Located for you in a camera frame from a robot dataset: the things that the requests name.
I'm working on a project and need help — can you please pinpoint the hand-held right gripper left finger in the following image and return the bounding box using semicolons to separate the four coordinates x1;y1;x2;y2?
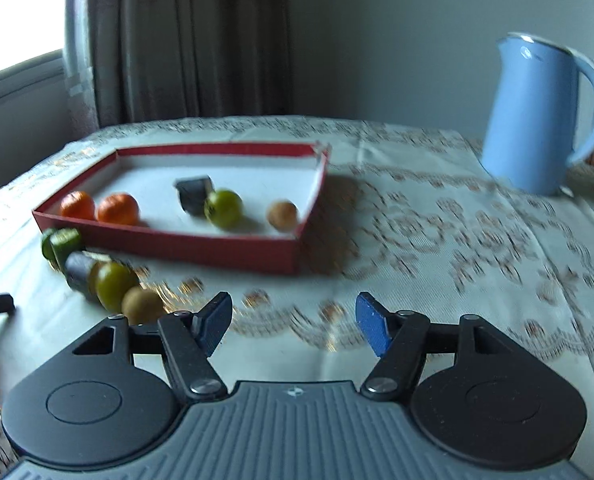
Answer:
72;291;234;404

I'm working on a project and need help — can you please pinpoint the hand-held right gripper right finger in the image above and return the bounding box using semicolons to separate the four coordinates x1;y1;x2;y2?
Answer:
355;291;511;404

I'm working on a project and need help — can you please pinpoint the brown longan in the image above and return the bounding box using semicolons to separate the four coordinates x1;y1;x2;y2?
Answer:
267;200;299;233
121;286;166;326

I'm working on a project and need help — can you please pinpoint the green cucumber piece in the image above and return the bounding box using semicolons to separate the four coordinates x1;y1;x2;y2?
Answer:
41;229;60;262
50;228;83;261

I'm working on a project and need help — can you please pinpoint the red cardboard box tray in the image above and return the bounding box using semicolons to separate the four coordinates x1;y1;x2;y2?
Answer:
32;141;333;276

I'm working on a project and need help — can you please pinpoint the green tomato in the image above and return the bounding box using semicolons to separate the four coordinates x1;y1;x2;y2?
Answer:
89;261;140;313
204;189;244;229

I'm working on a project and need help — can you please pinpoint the orange tangerine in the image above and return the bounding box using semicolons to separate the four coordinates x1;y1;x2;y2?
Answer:
60;190;97;221
97;193;140;226

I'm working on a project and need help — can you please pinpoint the light blue electric kettle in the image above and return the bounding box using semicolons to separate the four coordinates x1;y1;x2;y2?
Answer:
479;32;594;197

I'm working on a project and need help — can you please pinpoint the brown patterned curtain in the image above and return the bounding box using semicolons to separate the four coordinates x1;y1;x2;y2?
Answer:
64;0;294;131

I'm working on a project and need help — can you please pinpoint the window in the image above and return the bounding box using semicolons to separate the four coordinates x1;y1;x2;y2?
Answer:
0;0;72;111

